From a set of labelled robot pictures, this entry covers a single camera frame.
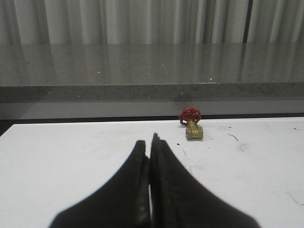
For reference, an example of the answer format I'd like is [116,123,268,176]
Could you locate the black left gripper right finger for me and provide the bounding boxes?
[150,134,259,228]

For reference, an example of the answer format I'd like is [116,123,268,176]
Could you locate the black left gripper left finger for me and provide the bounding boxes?
[50,141,151,228]

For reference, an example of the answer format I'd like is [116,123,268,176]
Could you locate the brass valve red handwheel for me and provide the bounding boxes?
[179,108,204,140]

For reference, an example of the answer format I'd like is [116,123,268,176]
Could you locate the grey stone counter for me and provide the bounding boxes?
[0,42,304,121]

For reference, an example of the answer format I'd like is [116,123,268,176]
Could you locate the white curtain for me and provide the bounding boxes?
[0,0,304,45]

